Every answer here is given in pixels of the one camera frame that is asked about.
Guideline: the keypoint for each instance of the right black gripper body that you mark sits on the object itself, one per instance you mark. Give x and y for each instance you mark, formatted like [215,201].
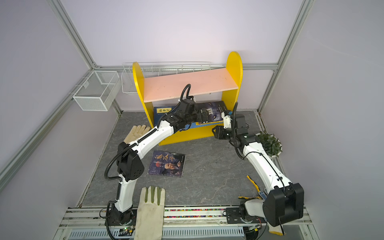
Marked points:
[223,134]

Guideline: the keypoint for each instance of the purple portrait cover book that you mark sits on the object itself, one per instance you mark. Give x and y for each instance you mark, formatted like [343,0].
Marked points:
[167,164]

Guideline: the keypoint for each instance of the beige cloth glove on table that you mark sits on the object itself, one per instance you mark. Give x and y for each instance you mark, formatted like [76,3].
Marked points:
[136,132]

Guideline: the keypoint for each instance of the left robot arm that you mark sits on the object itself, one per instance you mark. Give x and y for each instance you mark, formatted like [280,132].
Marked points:
[127,166]

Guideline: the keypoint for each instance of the white green work glove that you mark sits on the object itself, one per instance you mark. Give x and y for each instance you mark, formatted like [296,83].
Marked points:
[150,215]

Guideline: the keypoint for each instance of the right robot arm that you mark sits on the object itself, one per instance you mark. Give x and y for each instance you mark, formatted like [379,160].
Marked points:
[284,200]

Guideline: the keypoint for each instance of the blue dotted work glove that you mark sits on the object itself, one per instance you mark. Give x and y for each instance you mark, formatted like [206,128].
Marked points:
[278,230]

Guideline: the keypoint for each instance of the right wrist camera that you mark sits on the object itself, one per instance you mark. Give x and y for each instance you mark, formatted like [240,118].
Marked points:
[227,119]

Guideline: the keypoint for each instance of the yellow cartoon book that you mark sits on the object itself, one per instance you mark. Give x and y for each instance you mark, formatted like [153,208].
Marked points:
[202,124]

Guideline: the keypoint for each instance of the yellow wooden bookshelf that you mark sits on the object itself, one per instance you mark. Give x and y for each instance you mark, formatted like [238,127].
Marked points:
[226,80]

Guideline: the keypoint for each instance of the potted green plant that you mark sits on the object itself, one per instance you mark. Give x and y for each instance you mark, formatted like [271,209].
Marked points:
[271,144]

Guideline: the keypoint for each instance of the white mesh box basket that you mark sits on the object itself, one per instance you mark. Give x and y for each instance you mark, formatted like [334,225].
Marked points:
[98,91]

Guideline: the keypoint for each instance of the yellow handled pliers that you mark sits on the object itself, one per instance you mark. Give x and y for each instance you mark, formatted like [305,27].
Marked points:
[257,188]

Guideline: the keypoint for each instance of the white wire wall basket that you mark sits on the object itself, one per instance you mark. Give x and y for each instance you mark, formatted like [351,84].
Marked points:
[157,69]

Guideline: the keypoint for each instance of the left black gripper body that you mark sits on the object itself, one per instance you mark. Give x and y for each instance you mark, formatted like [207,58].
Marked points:
[196,117]

